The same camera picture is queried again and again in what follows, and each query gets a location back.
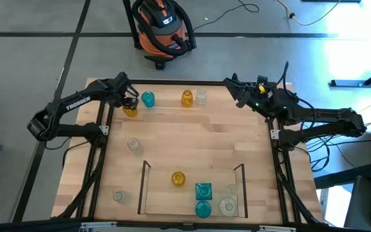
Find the clear ribbed glass vase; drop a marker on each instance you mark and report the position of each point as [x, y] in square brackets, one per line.
[228, 207]

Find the teal round glass vase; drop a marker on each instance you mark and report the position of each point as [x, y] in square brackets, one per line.
[203, 209]

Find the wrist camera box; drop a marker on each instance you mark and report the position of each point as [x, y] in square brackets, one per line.
[130, 103]
[262, 80]

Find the orange black shop vacuum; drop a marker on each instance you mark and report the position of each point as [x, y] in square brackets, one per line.
[159, 38]

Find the yellow ribbed glass vase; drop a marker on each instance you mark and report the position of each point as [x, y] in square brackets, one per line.
[187, 100]

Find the teal square glass vase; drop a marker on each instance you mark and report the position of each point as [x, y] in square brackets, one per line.
[203, 191]

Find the black table-level camera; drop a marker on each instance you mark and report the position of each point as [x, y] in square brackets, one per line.
[188, 226]

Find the clear square glass vase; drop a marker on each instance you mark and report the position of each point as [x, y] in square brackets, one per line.
[201, 97]

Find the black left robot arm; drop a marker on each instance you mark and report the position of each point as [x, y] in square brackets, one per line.
[76, 103]

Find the silver frame bracket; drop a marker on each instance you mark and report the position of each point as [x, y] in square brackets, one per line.
[104, 130]
[275, 134]

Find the wide yellow glass vase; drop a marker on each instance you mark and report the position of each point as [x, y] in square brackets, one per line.
[130, 113]

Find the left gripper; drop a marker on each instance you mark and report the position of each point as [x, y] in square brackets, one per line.
[124, 88]

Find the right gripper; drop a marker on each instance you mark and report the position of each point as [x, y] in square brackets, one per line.
[259, 98]

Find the small clear glass vase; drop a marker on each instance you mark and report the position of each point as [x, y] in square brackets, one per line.
[232, 190]

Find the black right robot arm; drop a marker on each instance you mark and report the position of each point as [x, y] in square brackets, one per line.
[327, 113]

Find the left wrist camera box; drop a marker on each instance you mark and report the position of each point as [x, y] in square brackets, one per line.
[130, 103]

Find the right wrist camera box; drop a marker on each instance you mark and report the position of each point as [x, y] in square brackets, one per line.
[262, 80]

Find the black aluminium table frame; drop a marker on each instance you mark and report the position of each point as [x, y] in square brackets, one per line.
[179, 82]

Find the grey desk foot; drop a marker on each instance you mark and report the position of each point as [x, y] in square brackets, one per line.
[349, 83]

